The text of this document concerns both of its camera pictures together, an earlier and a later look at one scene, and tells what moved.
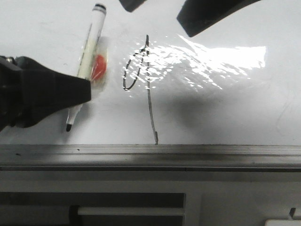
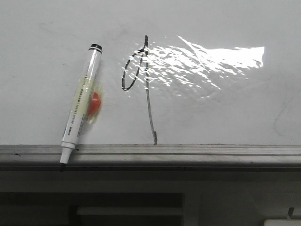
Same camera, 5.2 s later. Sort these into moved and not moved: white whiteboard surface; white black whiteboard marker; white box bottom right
Moved: white black whiteboard marker
Not moved: white whiteboard surface; white box bottom right
